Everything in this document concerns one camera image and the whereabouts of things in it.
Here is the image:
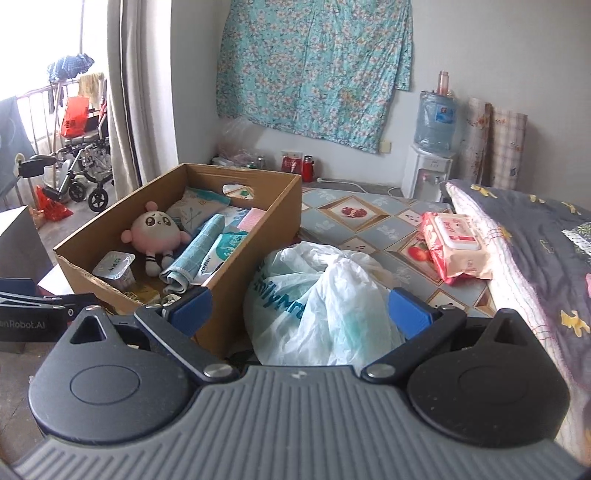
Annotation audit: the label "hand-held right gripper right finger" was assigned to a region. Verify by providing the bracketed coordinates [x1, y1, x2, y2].
[360, 287, 530, 384]

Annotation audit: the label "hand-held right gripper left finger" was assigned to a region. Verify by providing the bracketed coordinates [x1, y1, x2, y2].
[69, 286, 235, 384]

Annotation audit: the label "blue checked towel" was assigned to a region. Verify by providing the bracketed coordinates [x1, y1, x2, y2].
[159, 215, 227, 289]

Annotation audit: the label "blue-green white wipes packet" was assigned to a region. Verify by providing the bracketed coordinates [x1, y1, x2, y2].
[191, 231, 250, 284]

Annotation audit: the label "brown cardboard box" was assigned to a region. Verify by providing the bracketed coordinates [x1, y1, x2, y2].
[53, 162, 303, 365]

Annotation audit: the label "white strawberry yogurt cup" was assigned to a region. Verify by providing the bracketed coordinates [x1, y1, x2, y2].
[92, 250, 137, 291]

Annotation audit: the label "pink plush toy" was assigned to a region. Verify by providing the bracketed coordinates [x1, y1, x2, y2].
[121, 200, 192, 278]

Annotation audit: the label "white cotton swab bag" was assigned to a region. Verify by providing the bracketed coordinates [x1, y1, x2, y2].
[166, 187, 232, 236]

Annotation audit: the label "pink sponge cloth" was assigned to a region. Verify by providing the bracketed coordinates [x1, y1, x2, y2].
[238, 208, 269, 232]

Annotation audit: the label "dark box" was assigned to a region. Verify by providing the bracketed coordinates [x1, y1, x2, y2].
[0, 205, 54, 280]

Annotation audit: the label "pink wet wipes pack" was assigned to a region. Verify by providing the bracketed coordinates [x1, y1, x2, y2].
[420, 211, 494, 284]

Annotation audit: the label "white plastic bag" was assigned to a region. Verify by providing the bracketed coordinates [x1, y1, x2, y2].
[242, 242, 407, 367]

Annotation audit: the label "red packet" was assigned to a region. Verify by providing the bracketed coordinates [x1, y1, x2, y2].
[34, 185, 74, 220]

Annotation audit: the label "grey quilt with yellow print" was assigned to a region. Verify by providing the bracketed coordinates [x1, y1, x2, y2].
[443, 179, 591, 416]

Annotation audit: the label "white water dispenser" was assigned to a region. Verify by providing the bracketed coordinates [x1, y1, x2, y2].
[401, 145, 453, 204]

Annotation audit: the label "wheelchair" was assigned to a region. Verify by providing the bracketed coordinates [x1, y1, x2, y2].
[16, 92, 116, 213]

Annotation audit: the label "grey circle-print sheet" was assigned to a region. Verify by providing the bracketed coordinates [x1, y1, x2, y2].
[0, 96, 38, 213]

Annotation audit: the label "clear plastic bag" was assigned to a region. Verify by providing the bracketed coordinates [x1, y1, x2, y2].
[217, 117, 264, 167]

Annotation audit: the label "red bottles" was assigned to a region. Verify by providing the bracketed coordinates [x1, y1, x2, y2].
[281, 152, 317, 182]

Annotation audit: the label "grey lace-trimmed pillow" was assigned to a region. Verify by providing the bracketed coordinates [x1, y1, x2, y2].
[561, 222, 591, 266]

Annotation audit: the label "rolled floral mat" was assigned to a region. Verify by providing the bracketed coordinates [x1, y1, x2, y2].
[459, 96, 492, 185]

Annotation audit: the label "rolled checked mat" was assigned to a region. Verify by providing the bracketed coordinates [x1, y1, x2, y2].
[489, 107, 528, 190]

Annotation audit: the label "red plastic bag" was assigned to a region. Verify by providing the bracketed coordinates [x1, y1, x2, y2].
[60, 96, 90, 138]

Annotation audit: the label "beige curtain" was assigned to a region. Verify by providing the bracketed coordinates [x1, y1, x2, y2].
[106, 0, 181, 201]

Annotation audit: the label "blue checked garment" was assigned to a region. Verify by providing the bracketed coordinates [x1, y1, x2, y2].
[47, 53, 95, 83]

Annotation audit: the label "white cable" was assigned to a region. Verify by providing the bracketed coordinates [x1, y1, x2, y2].
[316, 178, 402, 195]

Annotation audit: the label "floral turquoise wall cloth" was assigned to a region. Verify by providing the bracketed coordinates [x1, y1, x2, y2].
[216, 0, 413, 154]

